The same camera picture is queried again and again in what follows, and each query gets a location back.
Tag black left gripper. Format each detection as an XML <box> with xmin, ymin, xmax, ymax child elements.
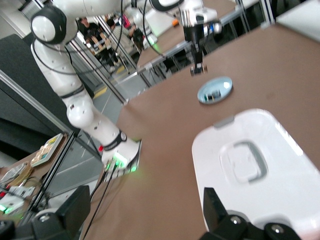
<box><xmin>191</xmin><ymin>41</ymin><xmax>205</xmax><ymax>70</ymax></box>

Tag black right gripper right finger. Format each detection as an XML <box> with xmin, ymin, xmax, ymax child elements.
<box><xmin>198</xmin><ymin>187</ymin><xmax>301</xmax><ymax>240</ymax></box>

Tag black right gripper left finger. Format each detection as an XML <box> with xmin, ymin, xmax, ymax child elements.
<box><xmin>0</xmin><ymin>185</ymin><xmax>91</xmax><ymax>240</ymax></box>

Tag tray box with colourful items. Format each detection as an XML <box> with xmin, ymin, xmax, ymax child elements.
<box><xmin>29</xmin><ymin>133</ymin><xmax>66</xmax><ymax>168</ymax></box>

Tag white lunch box grey clips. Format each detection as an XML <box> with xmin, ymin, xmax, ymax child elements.
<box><xmin>191</xmin><ymin>108</ymin><xmax>320</xmax><ymax>237</ymax></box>

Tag light blue round plate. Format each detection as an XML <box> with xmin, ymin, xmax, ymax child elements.
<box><xmin>197</xmin><ymin>76</ymin><xmax>234</xmax><ymax>106</ymax></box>

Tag white power strip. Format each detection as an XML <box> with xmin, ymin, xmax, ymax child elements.
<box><xmin>0</xmin><ymin>186</ymin><xmax>35</xmax><ymax>216</ymax></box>

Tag person in dark clothes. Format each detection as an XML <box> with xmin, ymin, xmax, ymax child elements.
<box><xmin>128</xmin><ymin>23</ymin><xmax>146</xmax><ymax>53</ymax></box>

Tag stack of tape rolls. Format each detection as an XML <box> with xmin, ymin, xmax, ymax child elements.
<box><xmin>0</xmin><ymin>161</ymin><xmax>35</xmax><ymax>186</ymax></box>

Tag person in striped shirt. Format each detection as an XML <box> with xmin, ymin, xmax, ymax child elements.
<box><xmin>106</xmin><ymin>18</ymin><xmax>124</xmax><ymax>68</ymax></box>

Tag white neighbouring table top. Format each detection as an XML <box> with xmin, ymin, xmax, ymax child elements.
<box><xmin>274</xmin><ymin>0</ymin><xmax>320</xmax><ymax>43</ymax></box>

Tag person in black shirt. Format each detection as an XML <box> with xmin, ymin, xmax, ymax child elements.
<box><xmin>78</xmin><ymin>16</ymin><xmax>118</xmax><ymax>73</ymax></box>

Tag black base power cable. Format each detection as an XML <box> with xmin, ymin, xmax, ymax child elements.
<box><xmin>81</xmin><ymin>162</ymin><xmax>120</xmax><ymax>240</ymax></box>

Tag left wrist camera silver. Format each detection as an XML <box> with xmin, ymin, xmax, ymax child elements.
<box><xmin>203</xmin><ymin>21</ymin><xmax>223</xmax><ymax>35</ymax></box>

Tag aluminium frame rail with bracket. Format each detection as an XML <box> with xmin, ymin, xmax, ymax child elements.
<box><xmin>258</xmin><ymin>0</ymin><xmax>276</xmax><ymax>28</ymax></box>

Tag silver aluminium frame post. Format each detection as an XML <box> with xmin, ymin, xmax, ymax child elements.
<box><xmin>0</xmin><ymin>68</ymin><xmax>76</xmax><ymax>136</ymax></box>

